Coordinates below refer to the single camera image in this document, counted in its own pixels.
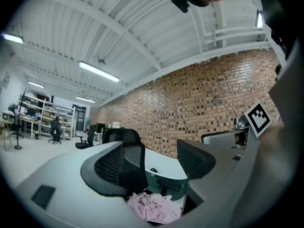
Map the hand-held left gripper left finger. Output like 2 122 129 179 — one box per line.
14 141 152 228

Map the dark door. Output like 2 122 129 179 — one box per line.
72 104 86 131

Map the black mesh office chair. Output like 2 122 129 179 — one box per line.
48 116 63 145
102 128 141 147
75 124 96 150

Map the white shelving unit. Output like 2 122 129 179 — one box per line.
18 93 76 141

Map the black coat rack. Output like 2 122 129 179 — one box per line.
13 87 29 151

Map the yellow chair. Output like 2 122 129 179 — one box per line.
0 116 13 152

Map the pink clothing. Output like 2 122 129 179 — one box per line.
127 191 182 225

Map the person's grey shirt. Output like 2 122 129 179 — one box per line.
255 0 304 137

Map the white desk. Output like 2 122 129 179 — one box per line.
144 148 189 181

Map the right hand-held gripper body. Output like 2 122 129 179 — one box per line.
234 100 272 141

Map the long ceiling light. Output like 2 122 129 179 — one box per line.
28 80 45 89
78 60 120 83
256 9 264 29
0 33 25 45
75 96 96 104

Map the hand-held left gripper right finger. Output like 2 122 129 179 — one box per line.
176 136 261 223

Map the person's right forearm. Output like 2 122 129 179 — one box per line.
257 123 297 199

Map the black chair armrest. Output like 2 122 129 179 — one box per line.
156 179 184 192

